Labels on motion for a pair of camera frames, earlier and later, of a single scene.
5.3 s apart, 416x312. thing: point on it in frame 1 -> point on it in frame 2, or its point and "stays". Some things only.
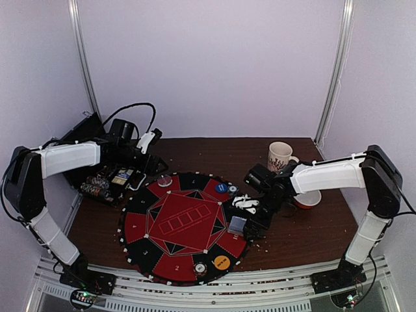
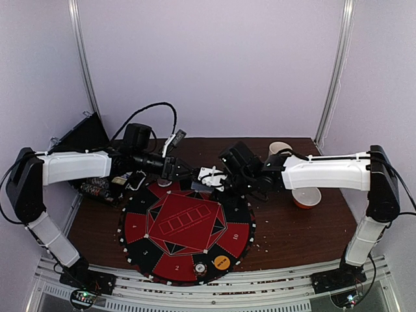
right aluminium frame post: [338, 70] stays
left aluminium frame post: [74, 7] stays
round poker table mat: [174, 230] stays
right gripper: [255, 221] -> [232, 183]
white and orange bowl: [308, 199] stays
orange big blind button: [222, 262] stays
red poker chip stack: [200, 268] stays
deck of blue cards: [236, 225] -> [199, 186]
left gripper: [153, 162] -> [170, 168]
